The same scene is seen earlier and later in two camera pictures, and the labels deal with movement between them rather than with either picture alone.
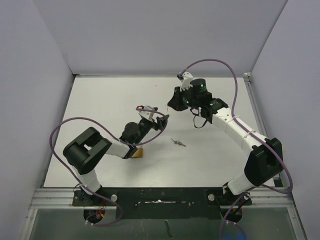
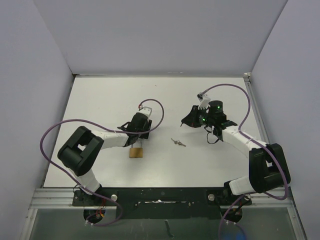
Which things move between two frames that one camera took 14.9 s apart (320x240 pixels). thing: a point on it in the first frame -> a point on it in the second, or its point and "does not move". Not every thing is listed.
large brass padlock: (138, 153) does not move
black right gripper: (175, 102) -> (194, 114)
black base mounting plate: (163, 203) does not move
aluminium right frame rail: (277, 180) does not move
